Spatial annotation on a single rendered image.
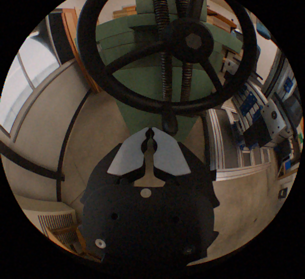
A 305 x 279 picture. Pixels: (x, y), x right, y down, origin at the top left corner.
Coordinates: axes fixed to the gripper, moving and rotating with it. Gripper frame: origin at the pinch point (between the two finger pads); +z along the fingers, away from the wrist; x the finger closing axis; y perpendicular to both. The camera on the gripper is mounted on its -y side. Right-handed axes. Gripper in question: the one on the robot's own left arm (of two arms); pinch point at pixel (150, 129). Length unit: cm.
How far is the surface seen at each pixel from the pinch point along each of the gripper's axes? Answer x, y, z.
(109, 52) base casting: -12.7, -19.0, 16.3
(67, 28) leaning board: -122, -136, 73
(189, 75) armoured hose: 8.5, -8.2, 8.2
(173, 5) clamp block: 5.2, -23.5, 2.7
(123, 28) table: -6.8, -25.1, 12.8
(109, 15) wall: -98, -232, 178
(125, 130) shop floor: -32, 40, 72
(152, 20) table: 1.1, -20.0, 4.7
